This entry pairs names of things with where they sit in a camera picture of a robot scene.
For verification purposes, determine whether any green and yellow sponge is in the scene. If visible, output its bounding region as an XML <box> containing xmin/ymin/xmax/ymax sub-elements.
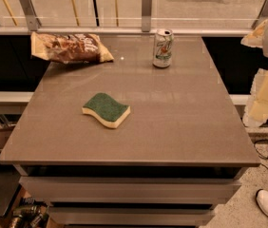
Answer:
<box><xmin>82</xmin><ymin>93</ymin><xmax>131</xmax><ymax>129</ymax></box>

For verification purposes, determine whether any white green soda can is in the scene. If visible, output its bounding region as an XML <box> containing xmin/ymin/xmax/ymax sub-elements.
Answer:
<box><xmin>153</xmin><ymin>29</ymin><xmax>174</xmax><ymax>68</ymax></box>

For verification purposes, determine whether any brown yellow chip bag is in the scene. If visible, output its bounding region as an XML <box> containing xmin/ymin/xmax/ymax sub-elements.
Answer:
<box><xmin>30</xmin><ymin>32</ymin><xmax>114</xmax><ymax>64</ymax></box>

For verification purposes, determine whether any grey cabinet upper drawer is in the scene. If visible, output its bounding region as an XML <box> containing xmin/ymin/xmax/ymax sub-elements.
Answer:
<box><xmin>20</xmin><ymin>177</ymin><xmax>240</xmax><ymax>204</ymax></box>

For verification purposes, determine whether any grey cabinet drawer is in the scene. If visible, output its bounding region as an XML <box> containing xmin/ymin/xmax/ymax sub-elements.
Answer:
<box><xmin>48</xmin><ymin>207</ymin><xmax>214</xmax><ymax>226</ymax></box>
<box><xmin>20</xmin><ymin>177</ymin><xmax>240</xmax><ymax>204</ymax></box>

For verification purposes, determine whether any grey cabinet lower drawer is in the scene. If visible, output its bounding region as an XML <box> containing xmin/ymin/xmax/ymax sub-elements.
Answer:
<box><xmin>48</xmin><ymin>207</ymin><xmax>214</xmax><ymax>226</ymax></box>

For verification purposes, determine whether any glass railing with metal posts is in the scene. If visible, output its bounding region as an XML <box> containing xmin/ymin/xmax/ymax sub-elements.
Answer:
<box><xmin>0</xmin><ymin>0</ymin><xmax>266</xmax><ymax>35</ymax></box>

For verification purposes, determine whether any clutter of cans below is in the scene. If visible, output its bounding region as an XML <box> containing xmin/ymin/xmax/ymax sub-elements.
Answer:
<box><xmin>9</xmin><ymin>197</ymin><xmax>48</xmax><ymax>228</ymax></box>

